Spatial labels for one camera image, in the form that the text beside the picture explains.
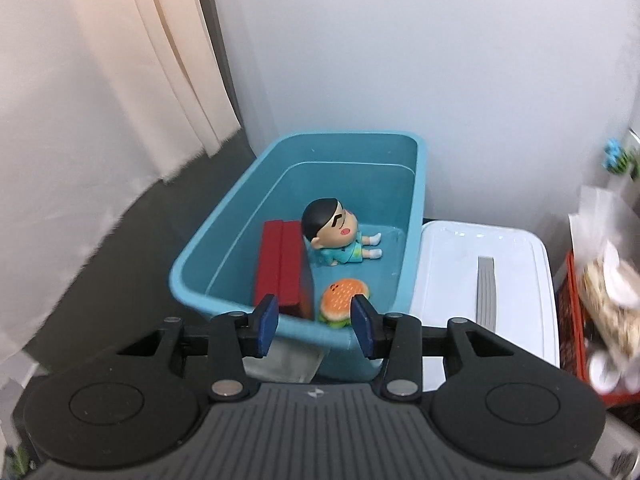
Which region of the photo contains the plush burger toy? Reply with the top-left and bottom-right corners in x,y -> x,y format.
319,278 -> 370,328

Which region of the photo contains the red box with label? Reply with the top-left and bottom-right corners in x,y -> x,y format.
254,220 -> 314,321

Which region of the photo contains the Shin-chan figure teal pajamas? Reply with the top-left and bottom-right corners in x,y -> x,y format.
300,197 -> 383,266

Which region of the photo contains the white bin lid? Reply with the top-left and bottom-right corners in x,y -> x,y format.
410,221 -> 560,366

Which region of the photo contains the teal plastic storage bin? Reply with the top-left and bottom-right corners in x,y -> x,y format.
169,132 -> 426,382

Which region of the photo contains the red plastic basket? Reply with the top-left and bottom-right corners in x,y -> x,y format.
555,250 -> 640,409

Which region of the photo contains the patterned tissue box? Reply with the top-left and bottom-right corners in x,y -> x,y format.
579,240 -> 639,373

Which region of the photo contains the blue green small toy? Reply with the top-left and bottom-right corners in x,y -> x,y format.
602,139 -> 639,180

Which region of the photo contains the cream curtain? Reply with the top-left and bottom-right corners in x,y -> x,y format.
1,0 -> 240,358

